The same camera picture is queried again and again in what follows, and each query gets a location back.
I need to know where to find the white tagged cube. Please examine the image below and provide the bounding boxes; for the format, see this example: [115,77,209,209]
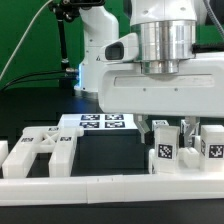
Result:
[181,119,199,136]
[152,120,169,131]

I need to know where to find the black camera stand pole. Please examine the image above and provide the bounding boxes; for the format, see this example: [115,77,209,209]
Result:
[48,0,105,89]

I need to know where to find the white tagged cube left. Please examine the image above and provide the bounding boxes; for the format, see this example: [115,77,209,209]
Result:
[152,120,169,131]

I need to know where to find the black cables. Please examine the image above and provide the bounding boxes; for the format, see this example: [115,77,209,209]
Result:
[0,69,80,94]

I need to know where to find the white base tag plate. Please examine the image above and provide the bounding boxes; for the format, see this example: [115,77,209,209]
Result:
[58,113,143,130]

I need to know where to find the white chair back part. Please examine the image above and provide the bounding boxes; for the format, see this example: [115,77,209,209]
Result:
[2,126,84,179]

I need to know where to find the grey cable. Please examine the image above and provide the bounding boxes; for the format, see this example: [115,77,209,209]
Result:
[0,0,54,81]

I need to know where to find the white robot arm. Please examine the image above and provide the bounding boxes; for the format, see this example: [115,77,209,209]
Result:
[79,0,224,134]

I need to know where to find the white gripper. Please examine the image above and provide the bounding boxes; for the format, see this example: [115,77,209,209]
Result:
[98,33,224,147]

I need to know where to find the white U-shaped fence frame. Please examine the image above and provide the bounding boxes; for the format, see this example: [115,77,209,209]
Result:
[0,141,224,206]

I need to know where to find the white tagged cube right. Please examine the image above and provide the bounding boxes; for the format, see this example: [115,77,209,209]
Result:
[181,119,199,136]

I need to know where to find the white chair seat part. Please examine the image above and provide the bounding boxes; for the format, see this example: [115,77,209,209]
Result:
[148,148,200,174]

